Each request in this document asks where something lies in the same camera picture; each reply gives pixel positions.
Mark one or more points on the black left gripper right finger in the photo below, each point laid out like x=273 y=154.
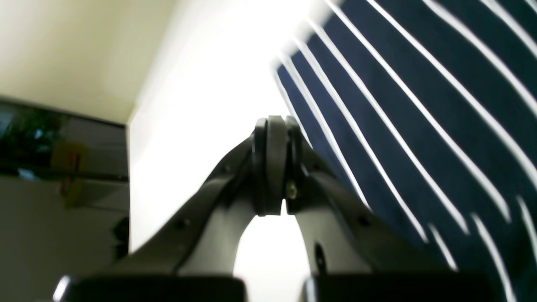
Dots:
x=353 y=255

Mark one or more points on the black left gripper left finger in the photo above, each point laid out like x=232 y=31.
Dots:
x=192 y=257

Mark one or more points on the navy white striped T-shirt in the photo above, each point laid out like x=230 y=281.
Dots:
x=427 y=109

